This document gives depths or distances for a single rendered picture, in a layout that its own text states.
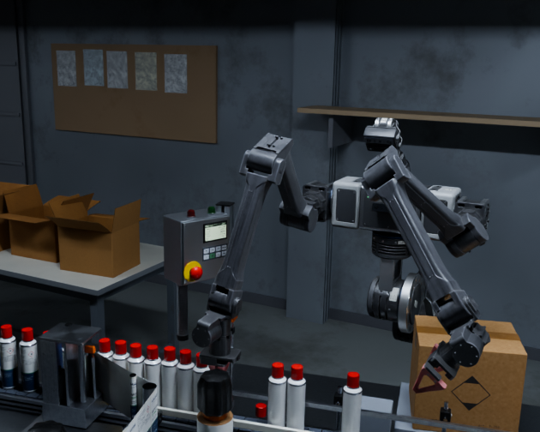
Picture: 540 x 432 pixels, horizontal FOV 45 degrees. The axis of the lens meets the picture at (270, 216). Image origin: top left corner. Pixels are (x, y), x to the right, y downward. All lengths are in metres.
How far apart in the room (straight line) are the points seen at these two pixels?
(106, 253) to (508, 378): 2.19
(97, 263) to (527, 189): 2.68
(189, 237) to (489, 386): 0.96
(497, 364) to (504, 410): 0.14
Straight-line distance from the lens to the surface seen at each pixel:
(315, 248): 4.79
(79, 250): 3.62
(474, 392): 2.05
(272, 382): 1.88
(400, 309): 2.16
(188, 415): 1.99
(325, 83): 4.59
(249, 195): 1.72
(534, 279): 4.62
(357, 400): 1.86
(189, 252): 1.85
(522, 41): 4.44
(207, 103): 5.17
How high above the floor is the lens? 1.92
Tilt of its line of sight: 14 degrees down
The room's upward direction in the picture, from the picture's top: 1 degrees clockwise
